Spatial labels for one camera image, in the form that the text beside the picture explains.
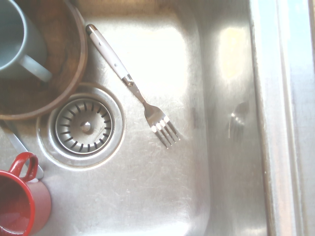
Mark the stainless steel sink basin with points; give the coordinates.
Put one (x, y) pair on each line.
(157, 186)

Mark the round metal drain strainer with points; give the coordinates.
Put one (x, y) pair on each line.
(83, 126)

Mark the brown wooden bowl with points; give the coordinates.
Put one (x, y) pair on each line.
(62, 56)

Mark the metal utensil under bowl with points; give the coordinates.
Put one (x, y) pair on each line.
(17, 142)

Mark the grey-blue ceramic mug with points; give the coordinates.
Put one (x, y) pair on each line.
(17, 46)

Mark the red enamel mug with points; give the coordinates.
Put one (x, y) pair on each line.
(19, 201)

